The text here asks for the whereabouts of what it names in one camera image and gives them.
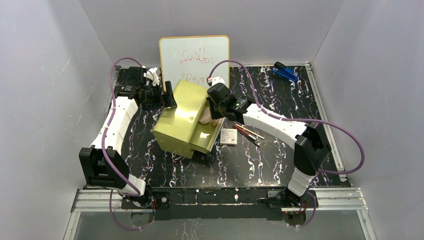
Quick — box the black eyeliner pencil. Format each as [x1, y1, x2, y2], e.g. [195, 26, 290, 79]
[233, 126, 260, 147]

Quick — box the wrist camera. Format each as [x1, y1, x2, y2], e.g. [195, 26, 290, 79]
[206, 76, 225, 87]
[143, 67, 161, 87]

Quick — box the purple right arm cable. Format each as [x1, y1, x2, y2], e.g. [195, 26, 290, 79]
[207, 59, 366, 228]

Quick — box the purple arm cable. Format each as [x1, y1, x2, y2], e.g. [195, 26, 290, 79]
[207, 59, 366, 228]
[100, 57, 145, 232]

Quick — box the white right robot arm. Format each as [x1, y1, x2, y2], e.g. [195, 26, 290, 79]
[206, 82, 332, 206]

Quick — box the green metal drawer chest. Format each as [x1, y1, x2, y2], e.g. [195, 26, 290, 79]
[152, 79, 223, 159]

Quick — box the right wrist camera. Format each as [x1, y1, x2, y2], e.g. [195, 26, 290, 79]
[206, 76, 225, 87]

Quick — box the large round powder puff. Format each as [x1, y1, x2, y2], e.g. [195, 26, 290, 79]
[199, 107, 213, 125]

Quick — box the aluminium rail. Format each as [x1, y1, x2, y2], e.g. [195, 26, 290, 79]
[304, 61, 349, 182]
[71, 187, 368, 212]

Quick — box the small round powder puff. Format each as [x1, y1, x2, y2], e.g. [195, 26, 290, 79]
[211, 119, 220, 127]

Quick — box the thin wooden stick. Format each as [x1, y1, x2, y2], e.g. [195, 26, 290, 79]
[234, 124, 265, 140]

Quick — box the aluminium front rail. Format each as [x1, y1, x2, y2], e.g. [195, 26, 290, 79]
[71, 187, 368, 212]

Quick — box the aluminium right side rail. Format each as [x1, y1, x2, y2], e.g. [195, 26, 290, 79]
[304, 61, 349, 182]

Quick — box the red lip pencil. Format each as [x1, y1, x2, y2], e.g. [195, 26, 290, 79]
[233, 125, 257, 141]

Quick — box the orange framed whiteboard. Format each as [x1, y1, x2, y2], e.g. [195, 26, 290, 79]
[158, 35, 230, 88]

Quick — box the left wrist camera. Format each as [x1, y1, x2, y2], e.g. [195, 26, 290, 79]
[143, 67, 161, 87]

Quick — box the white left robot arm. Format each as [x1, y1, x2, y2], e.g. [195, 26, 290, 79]
[78, 67, 177, 197]

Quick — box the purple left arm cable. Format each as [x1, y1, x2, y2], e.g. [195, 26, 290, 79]
[100, 57, 145, 232]

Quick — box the blue stapler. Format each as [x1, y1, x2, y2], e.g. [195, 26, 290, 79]
[271, 61, 298, 82]

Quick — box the white makeup packet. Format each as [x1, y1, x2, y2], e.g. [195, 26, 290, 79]
[220, 128, 238, 146]

